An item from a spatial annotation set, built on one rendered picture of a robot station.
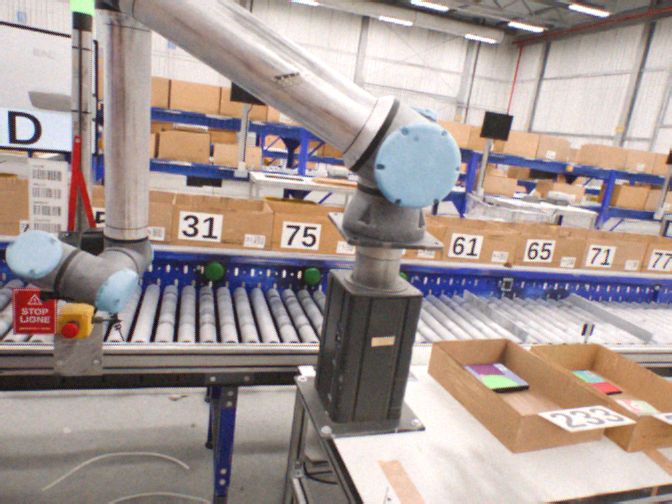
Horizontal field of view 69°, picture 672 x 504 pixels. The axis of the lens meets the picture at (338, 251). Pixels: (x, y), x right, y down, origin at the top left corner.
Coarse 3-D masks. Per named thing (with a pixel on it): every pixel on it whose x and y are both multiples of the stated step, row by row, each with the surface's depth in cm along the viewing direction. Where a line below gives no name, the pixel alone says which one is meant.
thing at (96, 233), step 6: (90, 228) 124; (96, 228) 124; (102, 228) 124; (84, 234) 120; (90, 234) 121; (96, 234) 121; (102, 234) 121; (84, 240) 120; (90, 240) 120; (96, 240) 121; (102, 240) 121; (84, 246) 120; (90, 246) 121; (96, 246) 121; (102, 246) 121; (90, 252) 122; (96, 252) 123
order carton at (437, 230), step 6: (426, 222) 239; (432, 222) 233; (438, 222) 228; (426, 228) 218; (432, 228) 219; (438, 228) 220; (444, 228) 221; (432, 234) 220; (438, 234) 221; (408, 252) 219; (414, 252) 220; (438, 252) 223; (402, 258) 219; (408, 258) 220; (414, 258) 221; (420, 258) 222; (426, 258) 222; (432, 258) 223; (438, 258) 224
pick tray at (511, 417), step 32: (448, 352) 146; (480, 352) 150; (512, 352) 151; (448, 384) 135; (480, 384) 122; (544, 384) 139; (576, 384) 129; (480, 416) 122; (512, 416) 112; (512, 448) 111; (544, 448) 115
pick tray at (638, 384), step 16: (544, 352) 152; (560, 352) 155; (576, 352) 157; (592, 352) 159; (608, 352) 156; (560, 368) 138; (576, 368) 159; (592, 368) 161; (608, 368) 155; (624, 368) 150; (640, 368) 145; (624, 384) 150; (640, 384) 145; (656, 384) 141; (608, 400) 123; (624, 400) 143; (640, 400) 144; (656, 400) 140; (640, 416) 116; (608, 432) 123; (624, 432) 119; (640, 432) 117; (656, 432) 119; (624, 448) 119; (640, 448) 119; (656, 448) 121
